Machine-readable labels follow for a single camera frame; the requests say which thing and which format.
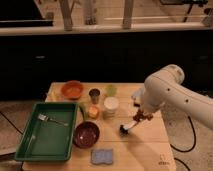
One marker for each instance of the dark grape bunch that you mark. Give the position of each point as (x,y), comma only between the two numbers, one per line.
(140,116)

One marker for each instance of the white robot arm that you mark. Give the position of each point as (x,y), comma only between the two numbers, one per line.
(165,86)

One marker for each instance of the green plastic cup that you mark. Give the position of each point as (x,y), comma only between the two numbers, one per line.
(111,90)

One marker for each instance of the white paper cup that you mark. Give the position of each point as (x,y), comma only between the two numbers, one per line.
(111,104)

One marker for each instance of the orange fruit toy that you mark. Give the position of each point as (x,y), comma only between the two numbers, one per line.
(93,112)

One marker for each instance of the grey blue cloth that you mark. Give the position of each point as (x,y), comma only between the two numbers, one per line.
(136,94)

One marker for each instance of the orange bowl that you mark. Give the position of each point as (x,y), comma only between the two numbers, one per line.
(72,89)

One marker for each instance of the maroon bowl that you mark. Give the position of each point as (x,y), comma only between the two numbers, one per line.
(86,135)

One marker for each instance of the blue sponge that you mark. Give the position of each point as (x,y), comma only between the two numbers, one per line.
(102,156)

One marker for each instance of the metal fork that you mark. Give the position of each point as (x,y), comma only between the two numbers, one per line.
(48,119)

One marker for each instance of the green plastic tray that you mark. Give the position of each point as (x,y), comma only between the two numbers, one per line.
(48,141)

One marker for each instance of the white handled dish brush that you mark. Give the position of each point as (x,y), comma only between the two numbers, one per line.
(124,129)

